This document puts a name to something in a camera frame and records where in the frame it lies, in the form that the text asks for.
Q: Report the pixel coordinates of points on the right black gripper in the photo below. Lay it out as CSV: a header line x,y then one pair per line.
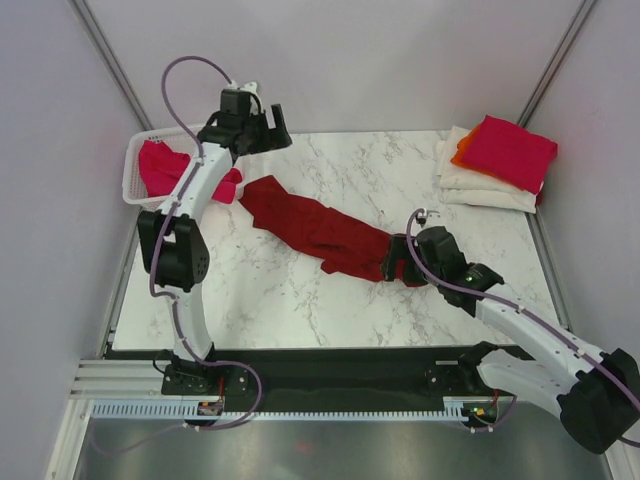
x,y
400,249

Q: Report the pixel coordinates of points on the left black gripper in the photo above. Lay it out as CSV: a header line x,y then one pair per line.
x,y
271,139

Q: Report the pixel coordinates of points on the dark red t shirt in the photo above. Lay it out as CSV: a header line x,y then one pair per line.
x,y
344,244

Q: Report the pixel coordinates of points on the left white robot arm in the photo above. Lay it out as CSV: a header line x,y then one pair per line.
x,y
174,252

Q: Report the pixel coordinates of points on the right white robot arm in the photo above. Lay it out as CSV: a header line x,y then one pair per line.
x,y
594,393

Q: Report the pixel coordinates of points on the folded cream t shirt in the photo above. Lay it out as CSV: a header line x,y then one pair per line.
x,y
456,185

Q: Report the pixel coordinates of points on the folded orange t shirt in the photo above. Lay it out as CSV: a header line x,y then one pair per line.
x,y
462,147

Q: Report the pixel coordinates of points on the folded pink t shirt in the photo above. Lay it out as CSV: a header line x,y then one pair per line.
x,y
515,155

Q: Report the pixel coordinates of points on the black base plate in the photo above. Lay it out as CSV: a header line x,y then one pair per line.
x,y
340,379

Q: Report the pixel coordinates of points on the white slotted cable duct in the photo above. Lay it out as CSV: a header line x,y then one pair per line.
x,y
192,410

